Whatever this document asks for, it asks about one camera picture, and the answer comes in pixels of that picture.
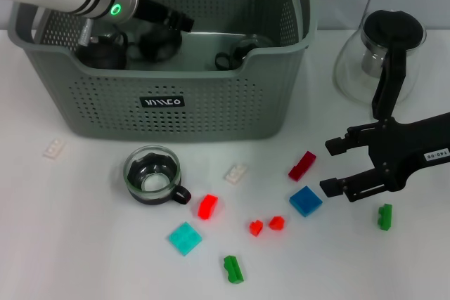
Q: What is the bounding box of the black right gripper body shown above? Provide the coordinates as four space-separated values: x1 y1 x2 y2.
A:
368 112 450 191

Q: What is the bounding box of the dark clay teapot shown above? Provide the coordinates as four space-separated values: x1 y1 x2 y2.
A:
75 31 129 70

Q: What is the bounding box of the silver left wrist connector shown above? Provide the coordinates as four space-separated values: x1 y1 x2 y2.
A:
77 18 98 47

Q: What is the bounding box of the green small brick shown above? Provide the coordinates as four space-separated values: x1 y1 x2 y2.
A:
378 203 393 231
223 255 245 284

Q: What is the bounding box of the white small brick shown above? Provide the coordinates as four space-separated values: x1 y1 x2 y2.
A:
224 164 248 186

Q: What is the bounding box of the glass carafe black handle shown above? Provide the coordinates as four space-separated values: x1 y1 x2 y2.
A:
333 8 428 120

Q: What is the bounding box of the blue square brick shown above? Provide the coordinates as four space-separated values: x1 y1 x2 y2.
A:
288 185 323 217

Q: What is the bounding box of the white plate brick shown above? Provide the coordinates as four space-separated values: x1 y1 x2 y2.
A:
42 138 67 161

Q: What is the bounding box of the dark red long brick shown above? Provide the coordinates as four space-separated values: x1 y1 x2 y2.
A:
288 150 317 182

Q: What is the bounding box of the teal square brick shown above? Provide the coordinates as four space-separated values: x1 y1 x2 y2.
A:
167 221 204 257

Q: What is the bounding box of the red sloped small brick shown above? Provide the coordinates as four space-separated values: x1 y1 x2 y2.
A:
269 215 286 231

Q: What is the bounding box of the red notched small brick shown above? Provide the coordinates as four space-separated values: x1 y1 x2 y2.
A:
249 219 264 237

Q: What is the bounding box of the glass teacup black sleeve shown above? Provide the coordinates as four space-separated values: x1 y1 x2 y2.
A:
139 29 184 63
214 34 274 71
122 145 193 207

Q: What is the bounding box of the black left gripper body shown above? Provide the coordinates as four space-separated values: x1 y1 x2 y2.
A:
135 0 195 32

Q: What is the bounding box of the grey perforated storage basket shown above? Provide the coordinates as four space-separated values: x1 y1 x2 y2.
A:
7 0 319 143

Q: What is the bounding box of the red curved brick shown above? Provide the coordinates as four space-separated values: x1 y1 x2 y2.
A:
197 193 219 221

